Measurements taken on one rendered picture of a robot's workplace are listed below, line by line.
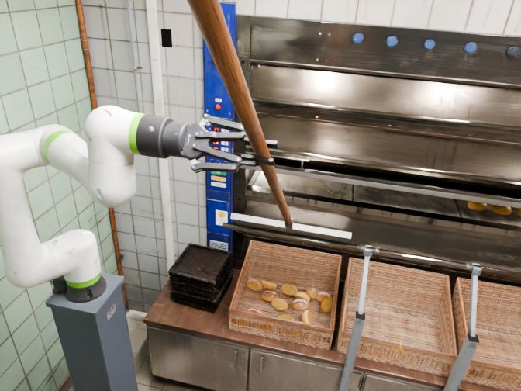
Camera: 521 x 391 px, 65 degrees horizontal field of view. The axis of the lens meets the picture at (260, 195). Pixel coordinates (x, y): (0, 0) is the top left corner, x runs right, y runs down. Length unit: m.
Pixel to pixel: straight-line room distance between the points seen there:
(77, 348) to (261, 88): 1.42
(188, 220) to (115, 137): 1.70
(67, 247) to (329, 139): 1.32
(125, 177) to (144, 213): 1.74
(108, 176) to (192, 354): 1.69
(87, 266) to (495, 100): 1.86
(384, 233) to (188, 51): 1.43
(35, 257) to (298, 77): 1.38
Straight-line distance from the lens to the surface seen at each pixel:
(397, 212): 2.32
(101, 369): 1.88
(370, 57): 2.04
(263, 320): 2.22
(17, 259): 1.50
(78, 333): 1.77
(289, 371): 2.38
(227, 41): 0.50
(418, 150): 2.18
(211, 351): 2.42
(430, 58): 2.07
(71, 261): 1.55
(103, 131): 0.94
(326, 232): 1.83
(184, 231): 2.64
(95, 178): 0.98
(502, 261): 2.57
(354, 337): 2.04
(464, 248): 2.49
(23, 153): 1.34
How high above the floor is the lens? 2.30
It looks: 29 degrees down
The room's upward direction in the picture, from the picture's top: 3 degrees clockwise
